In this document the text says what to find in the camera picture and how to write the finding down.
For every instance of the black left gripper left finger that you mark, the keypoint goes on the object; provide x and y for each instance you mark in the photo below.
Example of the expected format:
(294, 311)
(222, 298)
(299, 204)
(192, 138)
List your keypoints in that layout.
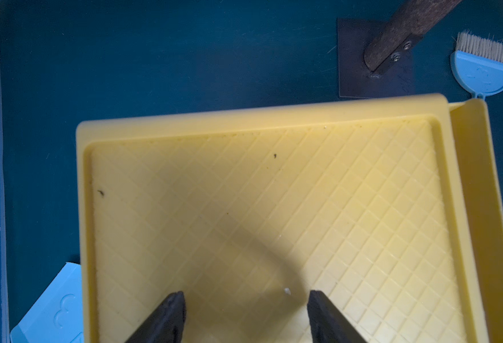
(165, 324)

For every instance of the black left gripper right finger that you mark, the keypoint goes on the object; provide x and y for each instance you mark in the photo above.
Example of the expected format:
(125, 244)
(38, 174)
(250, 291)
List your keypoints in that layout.
(327, 323)

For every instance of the yellow top drawer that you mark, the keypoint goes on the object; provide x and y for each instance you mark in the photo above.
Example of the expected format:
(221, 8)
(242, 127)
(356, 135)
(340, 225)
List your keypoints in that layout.
(484, 206)

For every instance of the yellow plastic drawer cabinet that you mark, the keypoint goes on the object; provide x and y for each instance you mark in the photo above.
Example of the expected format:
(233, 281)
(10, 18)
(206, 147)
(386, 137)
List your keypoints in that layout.
(247, 211)

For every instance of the light blue dustpan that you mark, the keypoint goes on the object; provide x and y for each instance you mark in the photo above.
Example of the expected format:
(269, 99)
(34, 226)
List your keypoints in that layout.
(57, 315)

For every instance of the light blue hand brush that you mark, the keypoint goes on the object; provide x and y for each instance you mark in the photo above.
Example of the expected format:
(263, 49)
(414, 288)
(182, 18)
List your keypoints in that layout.
(477, 65)

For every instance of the pink blossom artificial tree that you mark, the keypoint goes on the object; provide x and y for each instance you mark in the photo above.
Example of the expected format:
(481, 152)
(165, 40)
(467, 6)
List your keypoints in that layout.
(413, 18)

